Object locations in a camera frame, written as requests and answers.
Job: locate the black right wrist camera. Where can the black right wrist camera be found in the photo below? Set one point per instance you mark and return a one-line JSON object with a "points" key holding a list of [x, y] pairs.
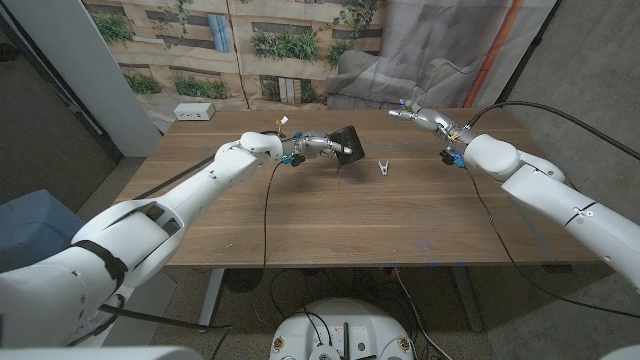
{"points": [[448, 157]]}

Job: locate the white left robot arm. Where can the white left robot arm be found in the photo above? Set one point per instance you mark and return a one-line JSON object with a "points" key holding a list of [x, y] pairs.
{"points": [[140, 235]]}

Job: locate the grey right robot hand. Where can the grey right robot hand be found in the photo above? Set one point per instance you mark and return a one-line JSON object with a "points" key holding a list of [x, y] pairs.
{"points": [[435, 122]]}

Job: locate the white pillar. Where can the white pillar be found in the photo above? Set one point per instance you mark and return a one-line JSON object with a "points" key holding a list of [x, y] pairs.
{"points": [[90, 75]]}

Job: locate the white table leg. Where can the white table leg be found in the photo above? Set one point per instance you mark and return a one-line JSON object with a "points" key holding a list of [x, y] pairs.
{"points": [[210, 305]]}

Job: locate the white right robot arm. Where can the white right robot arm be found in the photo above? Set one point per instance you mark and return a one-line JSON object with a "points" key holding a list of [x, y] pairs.
{"points": [[550, 195]]}

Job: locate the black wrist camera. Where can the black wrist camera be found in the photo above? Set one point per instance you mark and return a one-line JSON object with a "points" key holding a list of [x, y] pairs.
{"points": [[448, 157], [296, 160]]}

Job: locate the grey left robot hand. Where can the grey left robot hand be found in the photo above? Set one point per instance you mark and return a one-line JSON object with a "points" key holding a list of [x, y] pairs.
{"points": [[315, 145]]}

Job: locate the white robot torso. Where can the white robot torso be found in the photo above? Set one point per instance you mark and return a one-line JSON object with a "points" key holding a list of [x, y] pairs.
{"points": [[342, 325]]}

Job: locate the printed fabric backdrop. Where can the printed fabric backdrop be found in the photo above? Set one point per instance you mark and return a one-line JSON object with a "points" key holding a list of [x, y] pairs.
{"points": [[300, 50]]}

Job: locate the white clothespin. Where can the white clothespin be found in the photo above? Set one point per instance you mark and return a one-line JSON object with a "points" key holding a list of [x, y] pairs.
{"points": [[383, 169]]}

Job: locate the white power strip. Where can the white power strip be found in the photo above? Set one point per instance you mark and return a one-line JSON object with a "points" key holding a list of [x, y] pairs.
{"points": [[194, 111]]}

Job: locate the grey table leg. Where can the grey table leg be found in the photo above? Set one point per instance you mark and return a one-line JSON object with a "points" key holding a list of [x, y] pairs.
{"points": [[470, 305]]}

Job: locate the blue plastic bin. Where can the blue plastic bin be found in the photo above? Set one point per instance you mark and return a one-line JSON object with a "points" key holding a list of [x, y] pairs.
{"points": [[30, 225]]}

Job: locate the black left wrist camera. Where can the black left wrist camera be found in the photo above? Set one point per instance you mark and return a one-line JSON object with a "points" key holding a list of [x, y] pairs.
{"points": [[296, 160]]}

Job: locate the black backdrop pole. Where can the black backdrop pole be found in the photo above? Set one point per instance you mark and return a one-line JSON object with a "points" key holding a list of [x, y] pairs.
{"points": [[527, 52]]}

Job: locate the black round floor object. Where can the black round floor object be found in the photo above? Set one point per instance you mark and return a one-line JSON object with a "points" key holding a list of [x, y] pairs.
{"points": [[243, 280]]}

